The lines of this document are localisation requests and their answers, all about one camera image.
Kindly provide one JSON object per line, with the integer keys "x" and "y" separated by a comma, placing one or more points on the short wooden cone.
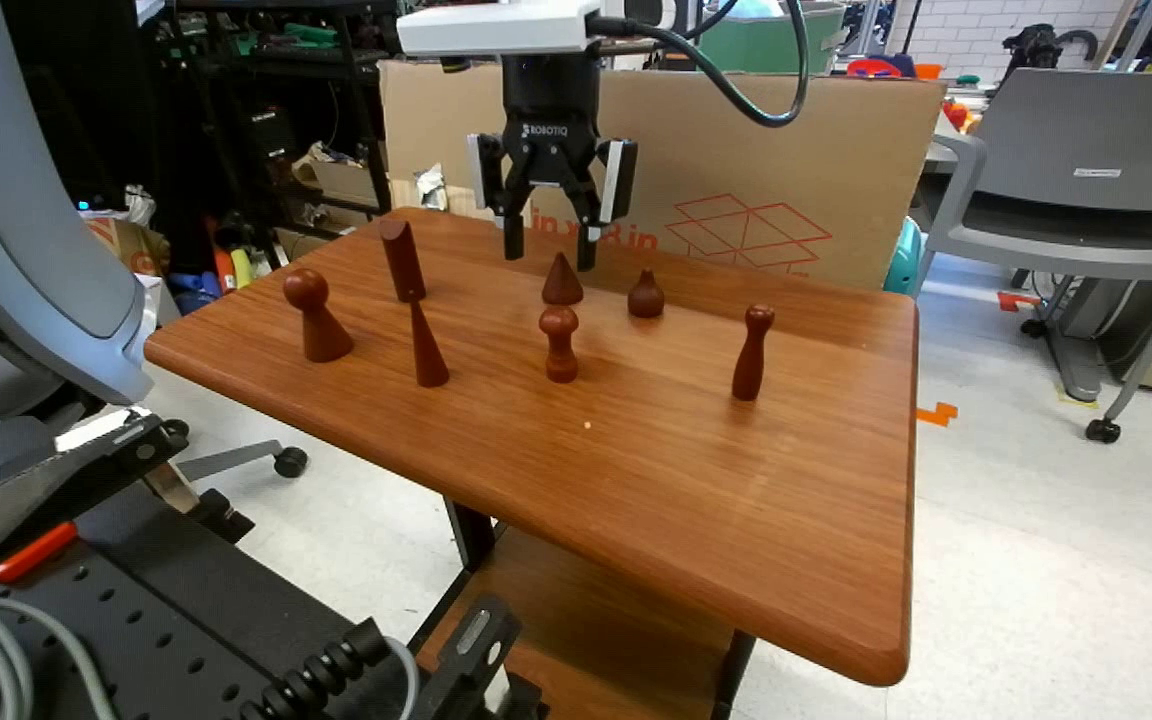
{"x": 562, "y": 287}

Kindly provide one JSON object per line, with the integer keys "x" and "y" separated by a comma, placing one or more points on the grey office chair backrest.
{"x": 19, "y": 255}

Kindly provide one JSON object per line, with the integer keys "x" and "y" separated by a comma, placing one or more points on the wooden cylinder piece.
{"x": 406, "y": 260}

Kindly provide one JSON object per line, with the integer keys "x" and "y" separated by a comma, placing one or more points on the black storage shelf rack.
{"x": 256, "y": 93}

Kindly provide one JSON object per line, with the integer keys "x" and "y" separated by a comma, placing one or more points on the wooden ball-topped peg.
{"x": 562, "y": 349}

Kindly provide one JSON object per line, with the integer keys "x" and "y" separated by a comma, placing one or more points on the wooden table pedestal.
{"x": 601, "y": 642}

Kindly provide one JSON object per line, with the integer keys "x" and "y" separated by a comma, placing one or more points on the large cardboard box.
{"x": 789, "y": 161}

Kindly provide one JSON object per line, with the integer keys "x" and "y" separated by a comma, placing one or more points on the office chair leg with castor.
{"x": 248, "y": 458}

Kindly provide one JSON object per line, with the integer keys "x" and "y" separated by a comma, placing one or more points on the small wooden onion-shaped piece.
{"x": 645, "y": 303}

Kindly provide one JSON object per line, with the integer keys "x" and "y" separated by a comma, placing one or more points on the wooden pawn with wide base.
{"x": 322, "y": 335}

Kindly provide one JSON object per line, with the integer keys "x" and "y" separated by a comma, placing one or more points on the green board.
{"x": 763, "y": 44}

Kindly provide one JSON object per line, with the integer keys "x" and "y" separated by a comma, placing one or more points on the grey chair with castors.
{"x": 1083, "y": 161}

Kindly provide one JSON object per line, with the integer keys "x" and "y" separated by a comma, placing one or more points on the wooden bowling pin piece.
{"x": 748, "y": 363}

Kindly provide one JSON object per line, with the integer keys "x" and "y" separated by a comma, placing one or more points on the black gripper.
{"x": 548, "y": 107}

